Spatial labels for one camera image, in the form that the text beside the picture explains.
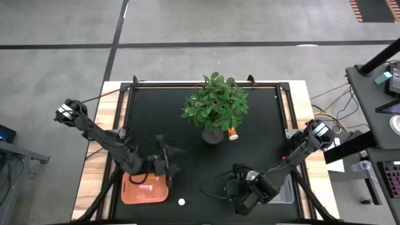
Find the black mounting beam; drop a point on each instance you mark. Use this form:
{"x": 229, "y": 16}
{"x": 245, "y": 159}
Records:
{"x": 350, "y": 147}

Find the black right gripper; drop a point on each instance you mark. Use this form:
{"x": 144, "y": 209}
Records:
{"x": 237, "y": 189}

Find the clear water bottle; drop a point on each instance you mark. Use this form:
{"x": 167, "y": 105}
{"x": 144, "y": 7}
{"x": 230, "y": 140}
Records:
{"x": 359, "y": 166}

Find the black tablet screen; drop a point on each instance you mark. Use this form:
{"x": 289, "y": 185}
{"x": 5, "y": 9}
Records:
{"x": 395, "y": 78}

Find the black diagonal support strut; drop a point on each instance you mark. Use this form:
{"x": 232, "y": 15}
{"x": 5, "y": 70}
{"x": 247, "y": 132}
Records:
{"x": 103, "y": 193}
{"x": 312, "y": 197}

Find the grey side desk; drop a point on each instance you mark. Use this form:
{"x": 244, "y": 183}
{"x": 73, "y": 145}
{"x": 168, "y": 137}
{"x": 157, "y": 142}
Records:
{"x": 372, "y": 106}

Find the small teal box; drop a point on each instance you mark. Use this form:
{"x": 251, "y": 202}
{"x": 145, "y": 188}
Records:
{"x": 383, "y": 77}

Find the dark rug with red stripes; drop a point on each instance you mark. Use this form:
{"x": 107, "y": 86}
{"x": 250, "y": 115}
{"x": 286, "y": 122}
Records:
{"x": 375, "y": 11}

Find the blue glowing device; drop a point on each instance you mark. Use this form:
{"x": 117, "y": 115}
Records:
{"x": 6, "y": 134}

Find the black pole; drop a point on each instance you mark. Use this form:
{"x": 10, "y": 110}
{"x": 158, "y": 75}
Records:
{"x": 379, "y": 57}

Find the teal bottle with red pills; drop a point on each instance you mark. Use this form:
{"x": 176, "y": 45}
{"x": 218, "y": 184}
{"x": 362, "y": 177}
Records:
{"x": 181, "y": 202}

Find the clear plastic tray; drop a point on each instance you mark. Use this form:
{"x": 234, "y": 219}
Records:
{"x": 286, "y": 193}

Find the green leafy plant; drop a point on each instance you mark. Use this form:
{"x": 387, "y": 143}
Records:
{"x": 215, "y": 103}

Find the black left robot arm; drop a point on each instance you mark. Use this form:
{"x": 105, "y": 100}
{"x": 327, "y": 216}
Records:
{"x": 93, "y": 132}

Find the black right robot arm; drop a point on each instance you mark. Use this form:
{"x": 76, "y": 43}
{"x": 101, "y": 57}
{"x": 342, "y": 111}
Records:
{"x": 300, "y": 150}

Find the white tape roll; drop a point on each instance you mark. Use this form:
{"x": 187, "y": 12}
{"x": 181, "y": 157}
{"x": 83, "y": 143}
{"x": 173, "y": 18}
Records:
{"x": 395, "y": 120}

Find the grey metal desk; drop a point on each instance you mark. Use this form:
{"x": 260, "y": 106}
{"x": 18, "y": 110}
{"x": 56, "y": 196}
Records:
{"x": 18, "y": 153}

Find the dark grey desk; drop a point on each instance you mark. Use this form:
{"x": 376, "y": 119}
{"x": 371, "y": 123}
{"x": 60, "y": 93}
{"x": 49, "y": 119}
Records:
{"x": 375, "y": 187}

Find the keyboard with pink keys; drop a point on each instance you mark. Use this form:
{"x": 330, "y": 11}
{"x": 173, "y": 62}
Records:
{"x": 392, "y": 179}

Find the black plant pot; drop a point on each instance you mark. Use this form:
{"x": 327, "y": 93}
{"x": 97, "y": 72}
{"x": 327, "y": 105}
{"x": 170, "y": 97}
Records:
{"x": 212, "y": 137}

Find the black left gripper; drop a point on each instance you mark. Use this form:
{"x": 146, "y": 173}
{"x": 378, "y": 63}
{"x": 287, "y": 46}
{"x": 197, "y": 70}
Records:
{"x": 157, "y": 165}

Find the orange plastic bin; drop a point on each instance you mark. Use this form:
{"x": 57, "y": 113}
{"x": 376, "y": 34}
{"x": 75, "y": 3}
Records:
{"x": 137, "y": 195}

